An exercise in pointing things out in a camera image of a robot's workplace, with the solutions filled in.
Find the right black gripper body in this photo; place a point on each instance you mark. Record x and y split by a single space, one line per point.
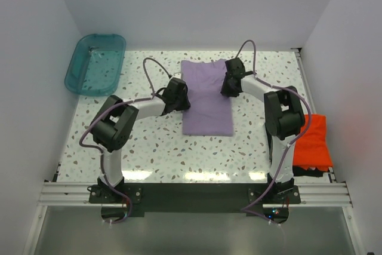
226 89

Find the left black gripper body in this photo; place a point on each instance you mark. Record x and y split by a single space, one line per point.
181 102

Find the purple t shirt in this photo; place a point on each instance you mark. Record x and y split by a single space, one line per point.
210 113

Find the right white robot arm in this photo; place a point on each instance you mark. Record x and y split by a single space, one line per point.
283 115

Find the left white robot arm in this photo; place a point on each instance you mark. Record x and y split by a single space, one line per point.
114 122

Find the teal plastic basket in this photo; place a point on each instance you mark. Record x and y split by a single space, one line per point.
96 63

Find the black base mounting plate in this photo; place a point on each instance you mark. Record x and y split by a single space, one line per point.
137 199

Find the aluminium frame rail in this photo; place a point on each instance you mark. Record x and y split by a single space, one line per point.
311 194

